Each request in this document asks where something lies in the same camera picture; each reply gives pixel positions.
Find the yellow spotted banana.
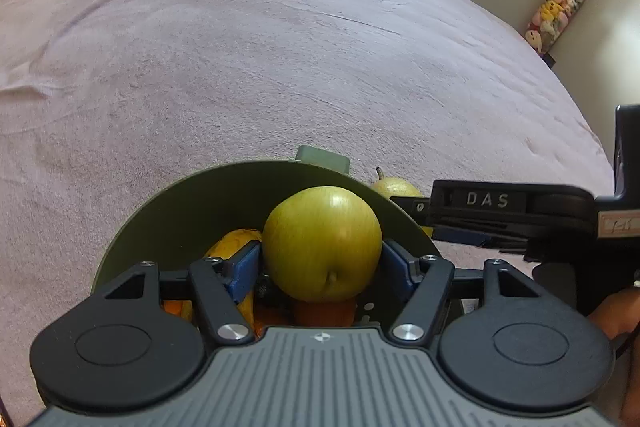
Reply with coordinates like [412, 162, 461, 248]
[205, 229, 262, 331]

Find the green plastic colander bowl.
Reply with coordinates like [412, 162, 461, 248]
[94, 160, 440, 327]

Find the orange mandarin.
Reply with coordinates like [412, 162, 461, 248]
[254, 303, 292, 339]
[293, 298, 357, 327]
[163, 300, 193, 323]

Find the yellow green pear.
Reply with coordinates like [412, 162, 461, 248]
[369, 166, 434, 238]

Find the green apple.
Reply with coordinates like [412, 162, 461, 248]
[262, 186, 383, 303]

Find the orange mandarin front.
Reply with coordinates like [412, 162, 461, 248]
[163, 300, 193, 323]

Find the person right hand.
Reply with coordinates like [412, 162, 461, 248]
[589, 288, 640, 426]

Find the pink bed blanket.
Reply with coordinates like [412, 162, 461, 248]
[1, 0, 613, 426]

